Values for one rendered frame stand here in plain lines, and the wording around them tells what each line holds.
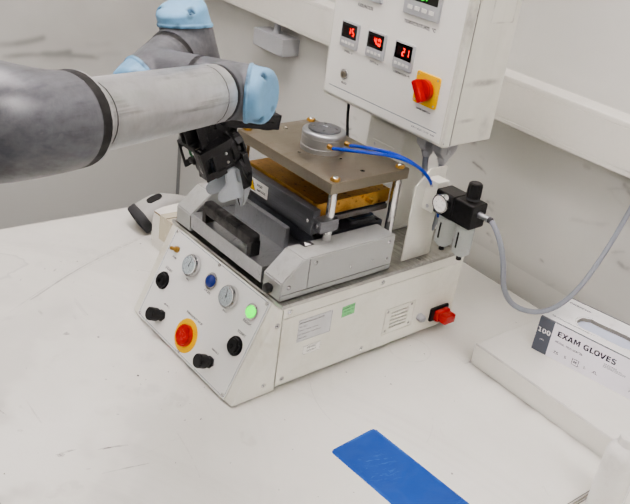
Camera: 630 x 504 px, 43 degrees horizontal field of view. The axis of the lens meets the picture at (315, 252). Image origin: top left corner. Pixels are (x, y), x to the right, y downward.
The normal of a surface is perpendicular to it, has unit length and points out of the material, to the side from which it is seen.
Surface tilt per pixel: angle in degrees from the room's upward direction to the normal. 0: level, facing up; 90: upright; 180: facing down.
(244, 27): 90
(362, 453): 0
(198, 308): 65
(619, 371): 90
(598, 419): 0
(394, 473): 0
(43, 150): 98
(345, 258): 90
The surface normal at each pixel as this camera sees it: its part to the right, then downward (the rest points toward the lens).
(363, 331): 0.62, 0.44
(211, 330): -0.65, -0.18
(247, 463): 0.13, -0.87
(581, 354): -0.67, 0.27
